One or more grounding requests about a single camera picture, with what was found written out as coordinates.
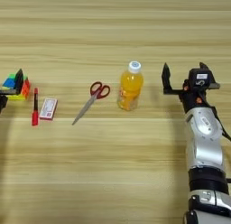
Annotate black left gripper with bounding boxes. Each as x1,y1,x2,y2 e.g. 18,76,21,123
0,68,24,115

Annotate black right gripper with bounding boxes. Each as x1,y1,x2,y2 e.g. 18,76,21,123
161,61,221,115

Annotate red black marker pen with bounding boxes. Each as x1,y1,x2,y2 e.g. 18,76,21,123
31,87,41,127

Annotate orange juice bottle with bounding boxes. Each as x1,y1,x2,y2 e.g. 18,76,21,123
116,61,144,112

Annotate colourful puzzle cube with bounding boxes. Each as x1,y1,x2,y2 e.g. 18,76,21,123
1,71,32,101

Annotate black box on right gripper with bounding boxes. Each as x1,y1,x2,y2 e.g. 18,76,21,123
188,68,216,89

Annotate red white card box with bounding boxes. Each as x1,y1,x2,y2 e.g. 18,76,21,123
38,97,59,122

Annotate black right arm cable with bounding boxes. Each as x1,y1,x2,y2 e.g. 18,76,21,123
203,91,231,144

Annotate red handled scissors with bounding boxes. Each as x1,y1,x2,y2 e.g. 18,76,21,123
71,80,111,126

